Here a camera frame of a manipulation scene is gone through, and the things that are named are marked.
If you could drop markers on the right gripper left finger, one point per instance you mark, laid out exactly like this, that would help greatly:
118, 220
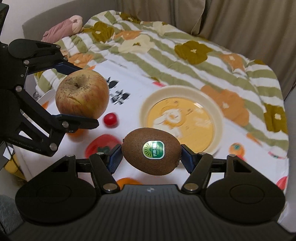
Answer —
103, 166

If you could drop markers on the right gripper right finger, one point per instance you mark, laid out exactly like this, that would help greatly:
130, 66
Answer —
198, 166

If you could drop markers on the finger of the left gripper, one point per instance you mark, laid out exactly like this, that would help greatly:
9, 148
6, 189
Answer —
46, 131
29, 56

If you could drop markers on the brown kiwi with sticker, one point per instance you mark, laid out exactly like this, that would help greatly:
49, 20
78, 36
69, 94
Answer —
152, 151

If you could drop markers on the red cherry tomato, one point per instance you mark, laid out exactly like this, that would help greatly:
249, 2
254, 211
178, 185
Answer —
110, 120

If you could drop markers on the red yellow apple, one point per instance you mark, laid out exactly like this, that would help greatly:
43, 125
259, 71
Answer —
83, 93

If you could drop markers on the large orange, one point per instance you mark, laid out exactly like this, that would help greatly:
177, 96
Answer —
127, 181

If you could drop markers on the grey bed headboard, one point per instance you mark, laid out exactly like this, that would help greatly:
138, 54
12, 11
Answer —
35, 27

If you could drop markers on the pink plush toy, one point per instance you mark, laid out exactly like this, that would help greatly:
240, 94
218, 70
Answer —
66, 28

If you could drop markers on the cream duck plate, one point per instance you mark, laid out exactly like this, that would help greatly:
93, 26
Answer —
188, 114

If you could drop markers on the floral striped quilt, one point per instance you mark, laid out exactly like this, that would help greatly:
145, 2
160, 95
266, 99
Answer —
247, 91

